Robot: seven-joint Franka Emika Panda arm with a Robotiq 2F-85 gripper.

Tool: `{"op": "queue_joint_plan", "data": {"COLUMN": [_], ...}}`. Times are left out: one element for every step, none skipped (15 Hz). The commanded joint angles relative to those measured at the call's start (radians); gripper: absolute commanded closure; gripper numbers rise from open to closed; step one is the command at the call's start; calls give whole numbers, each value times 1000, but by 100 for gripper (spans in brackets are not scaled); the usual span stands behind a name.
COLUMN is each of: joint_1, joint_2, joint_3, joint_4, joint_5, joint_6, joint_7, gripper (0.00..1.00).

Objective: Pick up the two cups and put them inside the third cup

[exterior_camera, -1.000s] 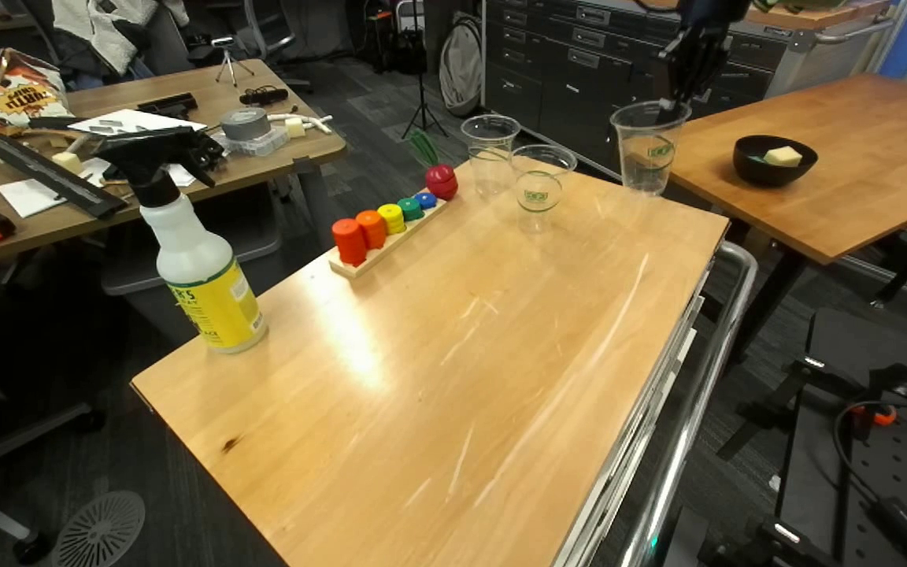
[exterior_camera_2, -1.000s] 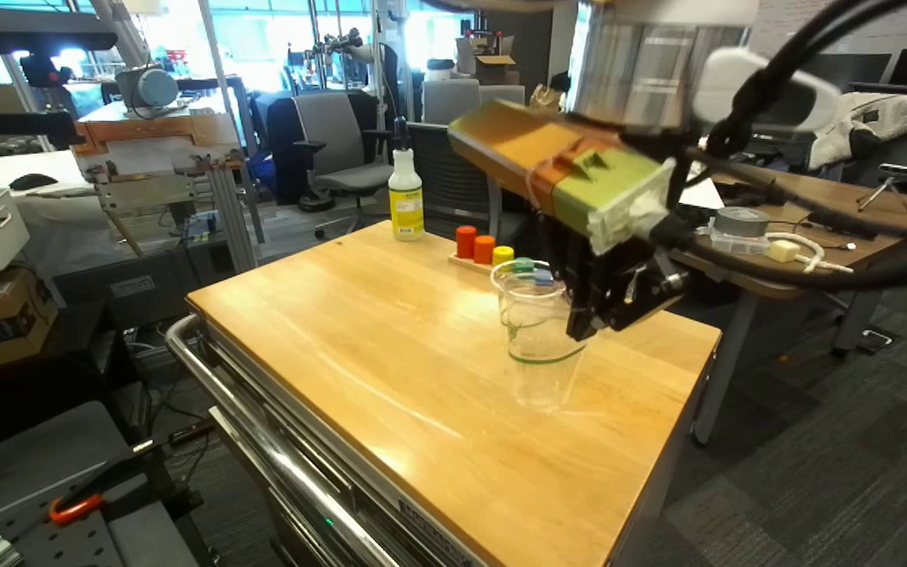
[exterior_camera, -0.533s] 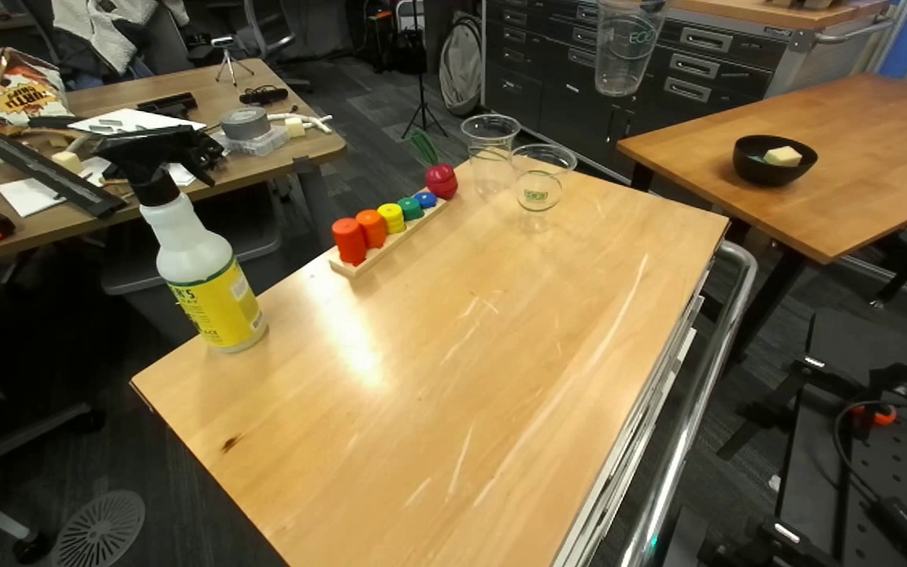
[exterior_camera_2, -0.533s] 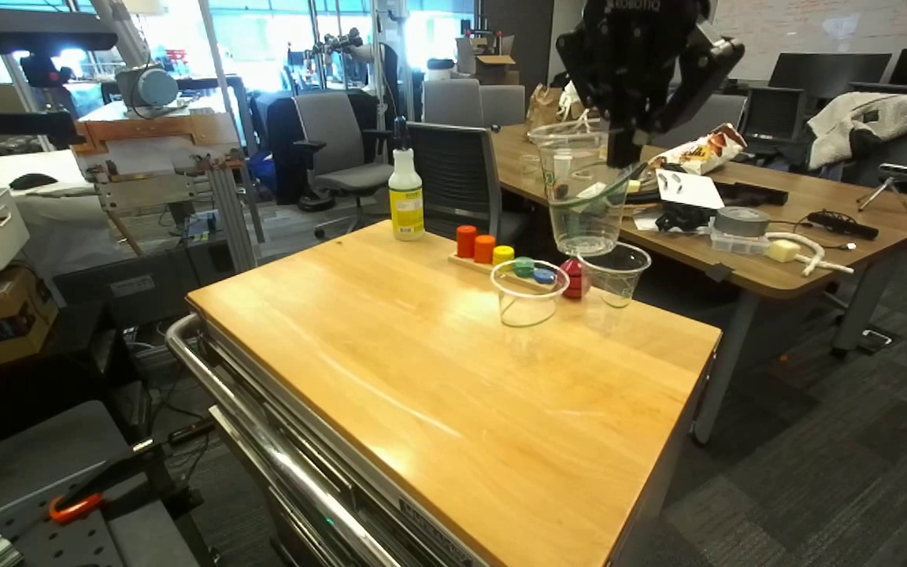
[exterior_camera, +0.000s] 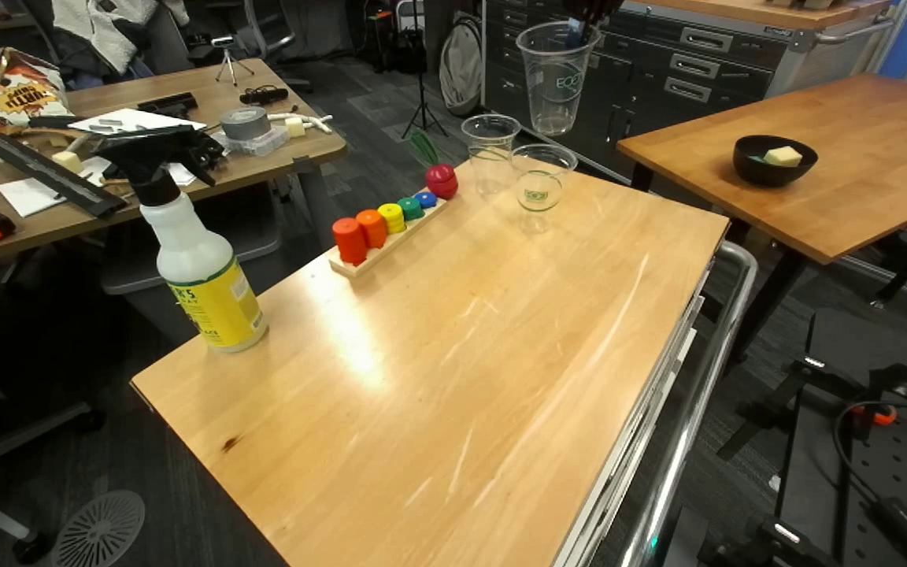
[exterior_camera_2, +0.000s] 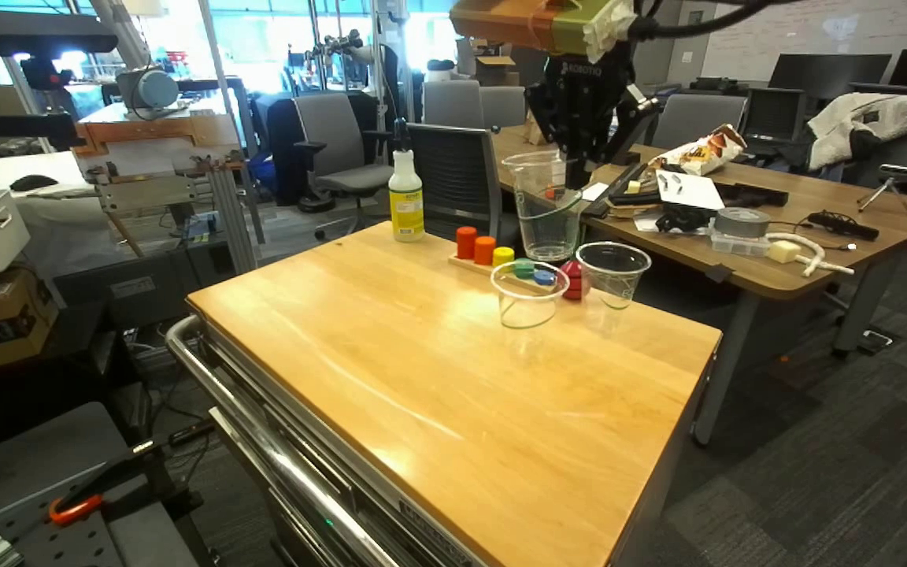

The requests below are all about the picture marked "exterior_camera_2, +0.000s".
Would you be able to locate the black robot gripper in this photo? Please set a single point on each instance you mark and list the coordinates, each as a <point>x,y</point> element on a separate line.
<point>580,100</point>

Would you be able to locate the clear plastic cup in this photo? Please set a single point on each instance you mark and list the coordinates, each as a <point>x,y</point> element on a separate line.
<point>525,307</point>
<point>610,280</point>
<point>539,226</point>

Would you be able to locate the white paper sheet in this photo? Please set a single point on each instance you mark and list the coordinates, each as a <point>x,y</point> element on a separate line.
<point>691,190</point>

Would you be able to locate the red toy piece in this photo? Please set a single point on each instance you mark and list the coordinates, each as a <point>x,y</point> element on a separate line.
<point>575,283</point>

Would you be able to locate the blue toy cylinder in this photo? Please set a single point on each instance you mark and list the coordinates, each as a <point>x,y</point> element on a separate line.
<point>542,277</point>

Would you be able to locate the snack chip bag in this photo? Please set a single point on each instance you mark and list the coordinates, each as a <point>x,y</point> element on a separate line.
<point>700,148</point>

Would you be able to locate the green toy cylinder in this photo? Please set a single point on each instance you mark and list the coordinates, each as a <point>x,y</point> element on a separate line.
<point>523,268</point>

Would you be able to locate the yellow toy cylinder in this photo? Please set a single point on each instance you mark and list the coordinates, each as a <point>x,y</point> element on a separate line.
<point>500,256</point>

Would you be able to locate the orange toy cylinder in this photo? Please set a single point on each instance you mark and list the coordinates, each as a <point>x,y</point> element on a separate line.
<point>481,250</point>

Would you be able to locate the red-orange toy cylinder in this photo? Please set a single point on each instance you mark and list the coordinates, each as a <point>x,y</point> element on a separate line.
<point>462,245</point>

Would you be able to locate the row of coloured blocks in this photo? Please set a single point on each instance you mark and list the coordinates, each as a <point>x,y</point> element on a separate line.
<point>462,261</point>

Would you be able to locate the flat black pouch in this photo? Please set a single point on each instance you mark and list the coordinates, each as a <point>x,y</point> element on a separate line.
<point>756,195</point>

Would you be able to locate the white spray bottle yellow label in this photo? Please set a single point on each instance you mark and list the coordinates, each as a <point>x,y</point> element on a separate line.
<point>403,205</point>

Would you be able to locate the black computer monitor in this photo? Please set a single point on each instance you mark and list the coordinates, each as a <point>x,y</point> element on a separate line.
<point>825,77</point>

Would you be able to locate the slim black remote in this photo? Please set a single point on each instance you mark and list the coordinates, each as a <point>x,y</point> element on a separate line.
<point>841,226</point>

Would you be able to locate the white jacket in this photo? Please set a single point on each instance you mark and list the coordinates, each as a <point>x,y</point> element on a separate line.
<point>862,122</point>

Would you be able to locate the small metal tripod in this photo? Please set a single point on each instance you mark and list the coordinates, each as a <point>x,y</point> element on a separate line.
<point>882,190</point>

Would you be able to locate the brown office desk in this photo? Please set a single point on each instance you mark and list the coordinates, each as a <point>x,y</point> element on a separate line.
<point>895,210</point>

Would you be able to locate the orange clamp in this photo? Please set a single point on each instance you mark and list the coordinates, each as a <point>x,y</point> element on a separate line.
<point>75,510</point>

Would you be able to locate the black perforated board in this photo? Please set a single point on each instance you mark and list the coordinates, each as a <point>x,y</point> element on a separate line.
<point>55,483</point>

